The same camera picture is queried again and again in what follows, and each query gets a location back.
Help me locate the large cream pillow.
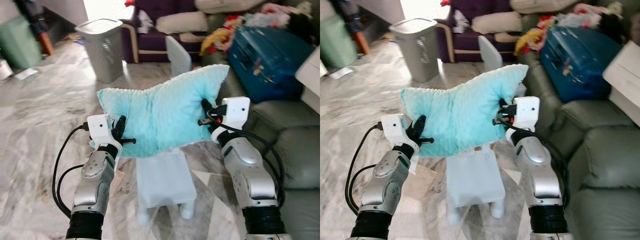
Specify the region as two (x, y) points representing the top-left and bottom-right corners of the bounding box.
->
(156, 11), (208, 35)
(471, 11), (523, 35)

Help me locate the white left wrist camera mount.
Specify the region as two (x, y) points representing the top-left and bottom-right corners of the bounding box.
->
(86, 114), (123, 151)
(381, 114), (418, 151)

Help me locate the white cloth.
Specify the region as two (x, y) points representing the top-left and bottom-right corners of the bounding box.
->
(452, 10), (468, 33)
(137, 10), (153, 33)

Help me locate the white box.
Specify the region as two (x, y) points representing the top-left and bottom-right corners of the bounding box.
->
(295, 45), (321, 113)
(602, 40), (640, 126)

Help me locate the yellow red clothes pile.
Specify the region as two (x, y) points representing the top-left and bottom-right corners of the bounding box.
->
(515, 15), (558, 56)
(200, 15), (246, 56)

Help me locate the purple sofa with wooden arms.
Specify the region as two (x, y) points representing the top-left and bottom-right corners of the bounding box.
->
(435, 0), (526, 63)
(120, 0), (211, 63)

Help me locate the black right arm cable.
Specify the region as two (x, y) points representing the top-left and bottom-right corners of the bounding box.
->
(492, 112), (571, 208)
(197, 116), (286, 208)

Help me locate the grey-green leather sofa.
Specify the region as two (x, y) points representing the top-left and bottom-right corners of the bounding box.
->
(202, 47), (321, 240)
(517, 50), (640, 240)

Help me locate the blue suitcase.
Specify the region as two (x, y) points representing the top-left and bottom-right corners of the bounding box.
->
(540, 26), (626, 103)
(227, 25), (315, 103)

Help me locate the teal textured pillow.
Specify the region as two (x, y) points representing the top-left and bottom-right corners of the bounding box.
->
(90, 64), (231, 159)
(400, 64), (530, 158)

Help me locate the pink white clothes heap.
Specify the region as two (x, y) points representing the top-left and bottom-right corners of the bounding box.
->
(557, 2), (613, 28)
(245, 2), (301, 28)

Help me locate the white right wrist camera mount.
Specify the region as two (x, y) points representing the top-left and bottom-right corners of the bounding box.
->
(505, 96), (542, 143)
(210, 96), (252, 143)

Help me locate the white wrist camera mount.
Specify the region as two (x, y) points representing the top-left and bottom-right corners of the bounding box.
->
(381, 114), (418, 151)
(505, 96), (542, 143)
(86, 114), (123, 151)
(210, 96), (252, 143)

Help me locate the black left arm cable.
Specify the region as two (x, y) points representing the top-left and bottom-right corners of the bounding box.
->
(51, 124), (91, 219)
(345, 124), (386, 216)

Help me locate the long cream cushion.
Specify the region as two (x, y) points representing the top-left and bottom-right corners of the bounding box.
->
(510, 0), (583, 14)
(194, 0), (268, 14)

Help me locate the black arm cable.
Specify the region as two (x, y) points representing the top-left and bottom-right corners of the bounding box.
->
(492, 112), (571, 208)
(51, 124), (91, 219)
(197, 116), (286, 208)
(345, 124), (386, 216)

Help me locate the blue black vacuum cleaner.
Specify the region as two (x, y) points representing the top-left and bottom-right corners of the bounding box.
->
(14, 0), (55, 56)
(330, 0), (371, 56)

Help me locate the light blue plastic kids chair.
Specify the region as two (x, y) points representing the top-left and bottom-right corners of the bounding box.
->
(477, 35), (505, 73)
(165, 35), (193, 76)
(446, 147), (507, 225)
(136, 147), (197, 226)

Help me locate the green bin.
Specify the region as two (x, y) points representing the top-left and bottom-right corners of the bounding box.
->
(0, 16), (43, 70)
(320, 15), (358, 70)

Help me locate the white paper sheet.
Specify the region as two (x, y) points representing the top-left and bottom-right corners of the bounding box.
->
(329, 67), (353, 81)
(14, 67), (39, 81)

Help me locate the grey perforated laundry basket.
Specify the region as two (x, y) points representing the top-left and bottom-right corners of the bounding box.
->
(389, 18), (440, 83)
(75, 18), (124, 83)

